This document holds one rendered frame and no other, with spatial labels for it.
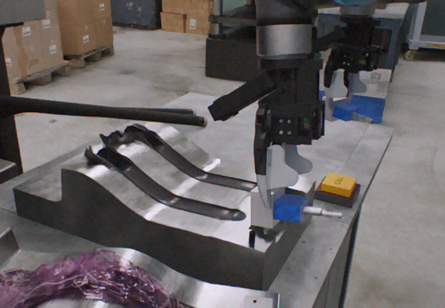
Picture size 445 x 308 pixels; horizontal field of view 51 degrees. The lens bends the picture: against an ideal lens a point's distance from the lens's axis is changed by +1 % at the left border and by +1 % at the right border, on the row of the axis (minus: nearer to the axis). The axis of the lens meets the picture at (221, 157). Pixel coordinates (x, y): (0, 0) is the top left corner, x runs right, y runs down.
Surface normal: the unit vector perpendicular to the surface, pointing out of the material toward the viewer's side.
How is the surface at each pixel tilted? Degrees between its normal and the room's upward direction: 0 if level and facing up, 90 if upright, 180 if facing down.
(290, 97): 82
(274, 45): 82
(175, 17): 92
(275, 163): 71
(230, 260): 90
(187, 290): 18
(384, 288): 0
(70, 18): 90
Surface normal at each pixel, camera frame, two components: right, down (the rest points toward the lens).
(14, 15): 0.90, 0.21
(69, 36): -0.26, 0.39
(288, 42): 0.04, 0.23
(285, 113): -0.44, 0.22
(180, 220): -0.02, -0.92
